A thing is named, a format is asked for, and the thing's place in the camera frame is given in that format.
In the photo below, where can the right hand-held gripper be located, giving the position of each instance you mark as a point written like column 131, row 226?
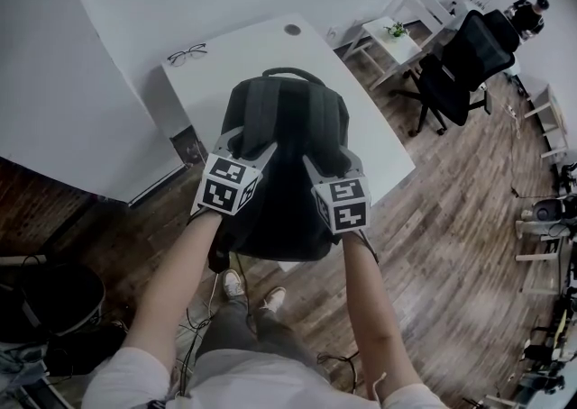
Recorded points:
column 347, row 209

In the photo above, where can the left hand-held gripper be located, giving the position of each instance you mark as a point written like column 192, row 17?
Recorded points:
column 221, row 195

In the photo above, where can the black backpack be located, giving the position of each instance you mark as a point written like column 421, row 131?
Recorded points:
column 288, row 119

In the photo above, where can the person's left forearm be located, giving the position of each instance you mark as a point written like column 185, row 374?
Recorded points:
column 171, row 290

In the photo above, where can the person's right forearm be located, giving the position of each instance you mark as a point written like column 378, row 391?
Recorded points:
column 374, row 308

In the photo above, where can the black-rimmed eyeglasses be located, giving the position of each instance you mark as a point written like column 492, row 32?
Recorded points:
column 176, row 57

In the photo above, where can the person's white left shoe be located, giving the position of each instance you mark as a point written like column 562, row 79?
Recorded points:
column 233, row 283

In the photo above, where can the person's white shoe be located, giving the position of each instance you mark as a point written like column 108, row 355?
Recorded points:
column 272, row 299
column 233, row 283

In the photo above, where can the small white side table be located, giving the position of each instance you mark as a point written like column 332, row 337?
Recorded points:
column 401, row 49

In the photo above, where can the person's white right shoe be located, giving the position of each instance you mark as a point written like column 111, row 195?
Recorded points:
column 272, row 299

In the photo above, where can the small green potted plant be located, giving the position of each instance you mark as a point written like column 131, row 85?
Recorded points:
column 396, row 30

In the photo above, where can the person's grey trousers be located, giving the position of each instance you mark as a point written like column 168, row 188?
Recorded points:
column 234, row 330

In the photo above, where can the black mesh office chair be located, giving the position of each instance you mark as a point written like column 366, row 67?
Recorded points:
column 473, row 56

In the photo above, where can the small white floor power strip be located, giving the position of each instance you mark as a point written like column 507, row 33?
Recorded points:
column 510, row 111

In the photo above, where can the white wooden chair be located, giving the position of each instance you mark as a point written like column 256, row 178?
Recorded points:
column 435, row 4

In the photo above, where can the small white desk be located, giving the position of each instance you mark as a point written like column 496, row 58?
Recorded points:
column 552, row 110

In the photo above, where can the person's white shirt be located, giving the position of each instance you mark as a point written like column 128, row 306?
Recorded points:
column 252, row 384

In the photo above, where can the black round equipment case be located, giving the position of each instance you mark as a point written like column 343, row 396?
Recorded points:
column 58, row 299

